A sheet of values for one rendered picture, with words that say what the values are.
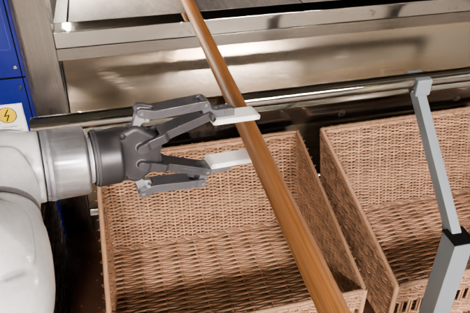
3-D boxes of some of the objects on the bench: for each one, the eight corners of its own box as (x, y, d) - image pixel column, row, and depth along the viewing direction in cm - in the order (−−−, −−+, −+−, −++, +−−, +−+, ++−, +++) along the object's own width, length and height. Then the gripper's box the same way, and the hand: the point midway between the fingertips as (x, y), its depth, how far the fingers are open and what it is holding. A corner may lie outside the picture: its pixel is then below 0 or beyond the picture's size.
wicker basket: (105, 233, 149) (91, 154, 133) (294, 202, 160) (300, 126, 144) (115, 392, 109) (95, 306, 94) (363, 337, 120) (382, 251, 105)
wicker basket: (308, 201, 160) (315, 125, 145) (469, 173, 172) (492, 100, 156) (383, 335, 121) (405, 249, 106) (585, 286, 133) (631, 204, 117)
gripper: (79, 78, 65) (248, 62, 74) (89, 202, 75) (239, 175, 83) (89, 103, 60) (271, 82, 68) (99, 235, 69) (259, 202, 77)
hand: (235, 137), depth 75 cm, fingers open, 6 cm apart
